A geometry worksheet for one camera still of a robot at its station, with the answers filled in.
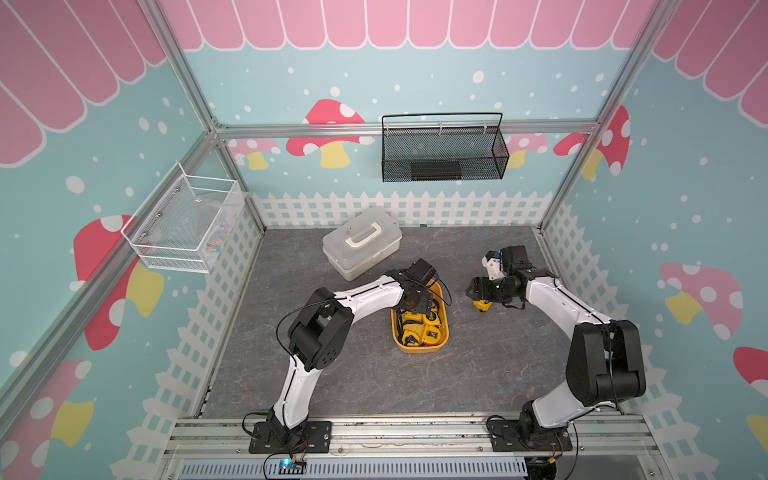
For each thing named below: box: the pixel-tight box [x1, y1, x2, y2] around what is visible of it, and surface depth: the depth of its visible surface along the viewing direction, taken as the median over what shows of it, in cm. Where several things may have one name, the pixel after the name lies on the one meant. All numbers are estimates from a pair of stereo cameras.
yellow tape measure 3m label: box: [403, 311, 423, 322], surface depth 96 cm
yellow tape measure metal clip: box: [422, 324, 441, 344], surface depth 91 cm
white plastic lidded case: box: [322, 207, 403, 281], surface depth 104 cm
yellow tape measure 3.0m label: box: [473, 300, 493, 312], surface depth 98 cm
